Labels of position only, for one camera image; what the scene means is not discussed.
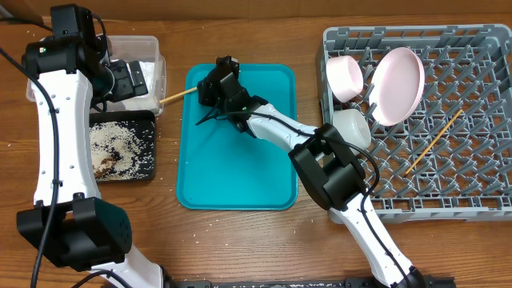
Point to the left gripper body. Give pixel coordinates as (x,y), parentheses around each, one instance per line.
(123,85)

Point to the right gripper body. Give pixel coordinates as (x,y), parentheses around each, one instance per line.
(214,86)

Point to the wooden chopstick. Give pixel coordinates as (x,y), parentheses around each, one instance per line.
(178,95)
(433,142)

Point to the pink bowl with rice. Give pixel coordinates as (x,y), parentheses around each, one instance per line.
(344,77)

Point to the small grey bowl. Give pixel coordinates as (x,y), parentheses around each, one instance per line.
(353,127)

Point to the large white plate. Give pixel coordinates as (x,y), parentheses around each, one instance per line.
(398,85)

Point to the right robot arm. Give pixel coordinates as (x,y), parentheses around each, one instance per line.
(325,163)

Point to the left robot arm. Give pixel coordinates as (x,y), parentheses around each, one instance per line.
(73,78)

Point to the clear plastic waste bin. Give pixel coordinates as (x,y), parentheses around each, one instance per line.
(145,50)

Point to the black waste tray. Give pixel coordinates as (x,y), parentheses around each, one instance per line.
(148,120)

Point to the grey dishwasher rack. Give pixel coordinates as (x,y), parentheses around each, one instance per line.
(467,174)

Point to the spilled rice pile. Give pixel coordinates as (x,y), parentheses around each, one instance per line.
(120,148)

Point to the teal plastic tray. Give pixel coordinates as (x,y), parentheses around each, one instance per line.
(222,169)

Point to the brown food scrap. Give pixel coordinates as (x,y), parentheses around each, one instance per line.
(104,167)

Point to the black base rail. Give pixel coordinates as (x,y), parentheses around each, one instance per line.
(345,283)

